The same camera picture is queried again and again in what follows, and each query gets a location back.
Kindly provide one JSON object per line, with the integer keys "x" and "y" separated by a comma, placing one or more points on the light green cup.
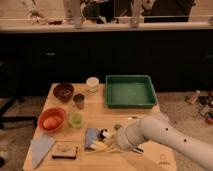
{"x": 75, "y": 120}

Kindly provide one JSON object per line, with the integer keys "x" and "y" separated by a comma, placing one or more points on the metal fork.
{"x": 135, "y": 117}

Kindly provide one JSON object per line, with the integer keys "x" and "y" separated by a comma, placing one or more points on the orange fruit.
{"x": 51, "y": 122}

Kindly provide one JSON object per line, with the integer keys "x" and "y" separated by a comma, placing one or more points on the white cup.
{"x": 92, "y": 84}

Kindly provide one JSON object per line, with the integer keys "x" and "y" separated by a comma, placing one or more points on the blue sponge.
{"x": 90, "y": 136}

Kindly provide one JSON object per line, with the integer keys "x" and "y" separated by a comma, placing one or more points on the green chili pepper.
{"x": 117, "y": 126}

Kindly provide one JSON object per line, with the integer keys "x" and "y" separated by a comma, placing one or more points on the dark brown bowl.
{"x": 64, "y": 92}

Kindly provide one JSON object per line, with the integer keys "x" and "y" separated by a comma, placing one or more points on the green plastic tray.
{"x": 129, "y": 91}

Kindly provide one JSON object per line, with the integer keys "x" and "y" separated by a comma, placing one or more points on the tan black box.
{"x": 64, "y": 151}

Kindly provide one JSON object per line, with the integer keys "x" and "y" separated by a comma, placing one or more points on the orange bowl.
{"x": 49, "y": 113}

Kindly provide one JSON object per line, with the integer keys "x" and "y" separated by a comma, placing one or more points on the yellow banana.
{"x": 97, "y": 146}

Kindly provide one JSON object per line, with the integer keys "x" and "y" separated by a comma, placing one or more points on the small metal cup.
{"x": 79, "y": 100}

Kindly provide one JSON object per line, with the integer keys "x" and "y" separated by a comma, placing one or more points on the grey folded cloth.
{"x": 40, "y": 146}

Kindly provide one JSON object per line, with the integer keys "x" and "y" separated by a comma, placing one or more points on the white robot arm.
{"x": 156, "y": 127}

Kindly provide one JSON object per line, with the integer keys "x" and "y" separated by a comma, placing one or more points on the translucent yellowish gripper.
{"x": 111, "y": 145}

